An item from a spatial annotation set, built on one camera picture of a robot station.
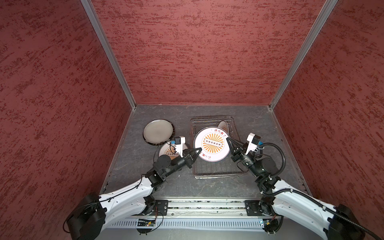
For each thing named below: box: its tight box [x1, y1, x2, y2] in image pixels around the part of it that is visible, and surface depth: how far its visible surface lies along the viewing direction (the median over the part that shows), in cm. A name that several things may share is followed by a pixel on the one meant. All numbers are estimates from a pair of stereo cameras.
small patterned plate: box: [193, 126, 230, 163], surface depth 70 cm
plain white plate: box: [143, 119, 173, 144], surface depth 106 cm
